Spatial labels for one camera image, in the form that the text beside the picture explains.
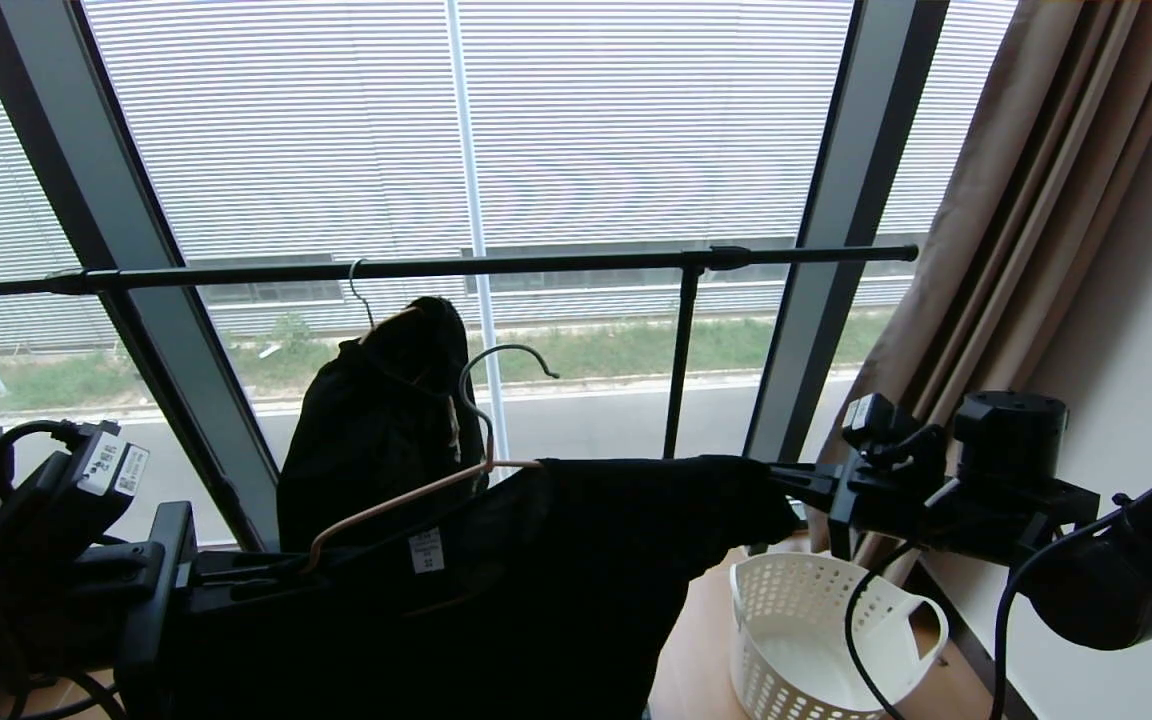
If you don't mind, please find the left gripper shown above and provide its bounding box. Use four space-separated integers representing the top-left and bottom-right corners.
66 500 312 701

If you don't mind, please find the window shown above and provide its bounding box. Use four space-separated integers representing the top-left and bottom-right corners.
0 0 1022 561

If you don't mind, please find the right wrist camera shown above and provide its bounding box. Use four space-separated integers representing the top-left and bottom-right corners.
840 392 899 453

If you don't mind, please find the black garment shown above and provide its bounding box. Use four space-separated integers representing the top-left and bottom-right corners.
276 295 489 553
151 455 802 720

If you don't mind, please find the pink clothes hanger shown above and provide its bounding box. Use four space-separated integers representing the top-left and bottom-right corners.
348 257 429 347
301 343 562 576

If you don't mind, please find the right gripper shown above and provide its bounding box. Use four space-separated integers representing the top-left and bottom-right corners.
764 425 949 561

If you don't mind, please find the white laundry basket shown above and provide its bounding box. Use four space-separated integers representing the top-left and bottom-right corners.
729 552 951 720

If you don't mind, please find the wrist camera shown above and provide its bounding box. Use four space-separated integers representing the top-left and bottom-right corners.
840 392 899 453
6 420 151 561

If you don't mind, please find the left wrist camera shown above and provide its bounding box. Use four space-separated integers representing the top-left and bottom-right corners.
6 420 151 561

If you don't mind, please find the black clothes rack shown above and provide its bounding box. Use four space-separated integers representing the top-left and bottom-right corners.
0 243 922 556

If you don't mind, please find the brown curtain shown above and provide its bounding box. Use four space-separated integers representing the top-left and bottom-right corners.
806 0 1152 591

